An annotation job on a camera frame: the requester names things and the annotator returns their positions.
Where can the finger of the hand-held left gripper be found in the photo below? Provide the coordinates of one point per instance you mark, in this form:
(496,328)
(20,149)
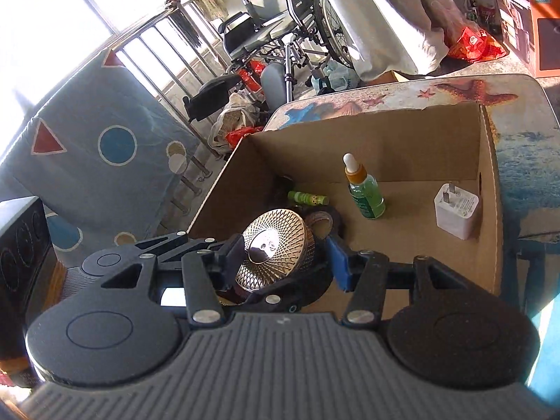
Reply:
(175,241)
(280,304)

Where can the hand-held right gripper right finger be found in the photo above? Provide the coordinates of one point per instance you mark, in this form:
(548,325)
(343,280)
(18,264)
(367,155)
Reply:
(339,262)

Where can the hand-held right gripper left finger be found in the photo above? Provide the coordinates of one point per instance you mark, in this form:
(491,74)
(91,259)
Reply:
(232,262)

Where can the black tape roll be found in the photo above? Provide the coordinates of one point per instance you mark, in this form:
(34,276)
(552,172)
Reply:
(334,223)

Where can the gold lid jar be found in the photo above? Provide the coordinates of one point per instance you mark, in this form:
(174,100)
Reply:
(271,240)

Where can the light green tube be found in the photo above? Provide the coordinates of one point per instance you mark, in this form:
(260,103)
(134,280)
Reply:
(308,199)

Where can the green dropper bottle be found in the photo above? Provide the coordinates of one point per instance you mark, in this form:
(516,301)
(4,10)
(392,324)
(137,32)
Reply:
(367,197)

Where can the white charger plug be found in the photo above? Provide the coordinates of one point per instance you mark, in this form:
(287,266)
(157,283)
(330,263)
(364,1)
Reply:
(457,214)

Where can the brown cardboard box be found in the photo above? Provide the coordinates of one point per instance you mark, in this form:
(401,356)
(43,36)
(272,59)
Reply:
(415,140)

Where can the black box with circle pattern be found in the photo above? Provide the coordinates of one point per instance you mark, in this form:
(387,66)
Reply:
(22,253)

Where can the white plastic bag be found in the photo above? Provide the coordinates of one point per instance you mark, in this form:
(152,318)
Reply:
(234,116)

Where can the red fabric item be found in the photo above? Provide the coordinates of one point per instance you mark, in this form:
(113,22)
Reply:
(251,74)

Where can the light blue plastic bag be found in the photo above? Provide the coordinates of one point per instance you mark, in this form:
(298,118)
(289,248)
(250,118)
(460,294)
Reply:
(341,74)

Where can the wooden board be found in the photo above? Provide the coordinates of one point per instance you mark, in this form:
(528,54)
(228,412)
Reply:
(396,78)

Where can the metal railing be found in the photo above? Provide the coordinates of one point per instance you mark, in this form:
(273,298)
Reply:
(148,48)

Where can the dark fringed mop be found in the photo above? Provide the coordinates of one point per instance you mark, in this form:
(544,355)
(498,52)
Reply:
(186,26)

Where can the hanging tan towel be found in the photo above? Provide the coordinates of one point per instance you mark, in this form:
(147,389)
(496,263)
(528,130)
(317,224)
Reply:
(212,2)

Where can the white curtain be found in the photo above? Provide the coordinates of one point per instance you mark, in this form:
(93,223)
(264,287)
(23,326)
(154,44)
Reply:
(385,17)

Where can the grey folding wheelchair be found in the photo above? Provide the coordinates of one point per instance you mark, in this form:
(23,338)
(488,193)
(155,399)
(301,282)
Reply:
(271,4)

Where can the red printed plastic bag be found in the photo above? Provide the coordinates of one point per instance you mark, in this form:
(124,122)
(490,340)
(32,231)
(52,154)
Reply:
(474,43)

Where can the translucent plastic bag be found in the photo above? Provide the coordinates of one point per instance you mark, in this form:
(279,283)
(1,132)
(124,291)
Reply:
(450,17)

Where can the cluster of drink cans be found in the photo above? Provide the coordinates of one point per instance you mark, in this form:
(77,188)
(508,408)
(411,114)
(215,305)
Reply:
(481,13)

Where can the orange appliance box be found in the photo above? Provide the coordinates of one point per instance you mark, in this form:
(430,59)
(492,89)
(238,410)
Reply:
(542,30)

